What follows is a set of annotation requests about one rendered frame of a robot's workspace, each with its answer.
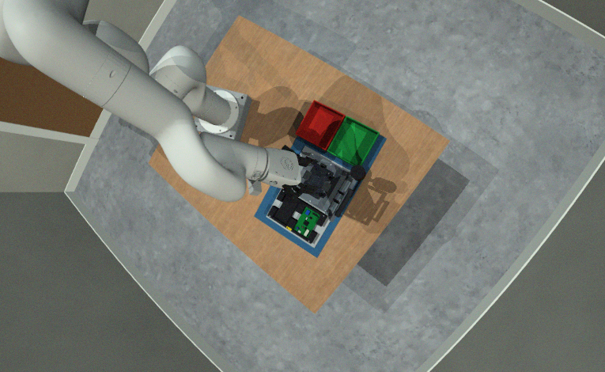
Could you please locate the green circuit board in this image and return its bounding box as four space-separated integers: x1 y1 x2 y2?
293 207 320 238

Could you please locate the red open-top bin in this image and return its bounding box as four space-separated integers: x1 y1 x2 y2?
296 100 346 151

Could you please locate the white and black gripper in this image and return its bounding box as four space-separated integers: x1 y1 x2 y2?
258 145 318 200

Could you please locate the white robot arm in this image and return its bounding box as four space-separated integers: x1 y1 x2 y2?
0 0 267 202

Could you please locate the green bin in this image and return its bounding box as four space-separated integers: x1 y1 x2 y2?
327 116 380 166

